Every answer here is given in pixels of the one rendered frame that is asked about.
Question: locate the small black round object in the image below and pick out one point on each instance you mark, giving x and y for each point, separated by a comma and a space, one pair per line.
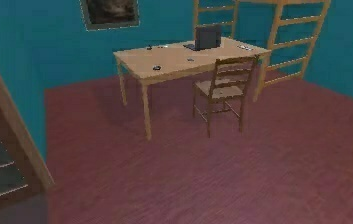
156, 68

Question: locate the light wooden table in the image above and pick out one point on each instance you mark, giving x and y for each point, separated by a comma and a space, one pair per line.
170, 63

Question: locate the brown wooden chair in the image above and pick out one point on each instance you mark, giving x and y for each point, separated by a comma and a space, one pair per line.
224, 87

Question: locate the small grey flat object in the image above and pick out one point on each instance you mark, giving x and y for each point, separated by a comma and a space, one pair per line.
190, 59

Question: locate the small black upright object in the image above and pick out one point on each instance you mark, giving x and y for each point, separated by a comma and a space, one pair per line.
149, 47

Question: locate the dark grey laptop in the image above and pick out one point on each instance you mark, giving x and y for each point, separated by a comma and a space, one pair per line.
206, 37

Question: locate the small white flat object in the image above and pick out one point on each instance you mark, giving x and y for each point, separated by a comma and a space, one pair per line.
245, 47

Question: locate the dark framed wall picture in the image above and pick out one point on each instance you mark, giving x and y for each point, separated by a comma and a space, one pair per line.
110, 12

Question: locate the light wooden shelf frame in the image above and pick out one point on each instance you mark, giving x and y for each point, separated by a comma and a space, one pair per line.
285, 43

